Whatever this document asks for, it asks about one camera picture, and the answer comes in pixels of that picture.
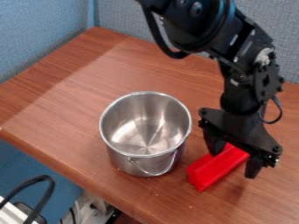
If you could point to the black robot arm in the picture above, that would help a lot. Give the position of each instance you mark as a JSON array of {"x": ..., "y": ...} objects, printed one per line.
[{"x": 194, "y": 26}]

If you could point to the red block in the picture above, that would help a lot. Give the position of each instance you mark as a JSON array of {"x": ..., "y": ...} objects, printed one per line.
[{"x": 210, "y": 168}]

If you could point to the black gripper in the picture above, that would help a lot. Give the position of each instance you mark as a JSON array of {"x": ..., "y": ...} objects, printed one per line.
[{"x": 244, "y": 132}]

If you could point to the metal pot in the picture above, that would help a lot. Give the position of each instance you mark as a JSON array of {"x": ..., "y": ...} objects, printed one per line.
[{"x": 144, "y": 127}]

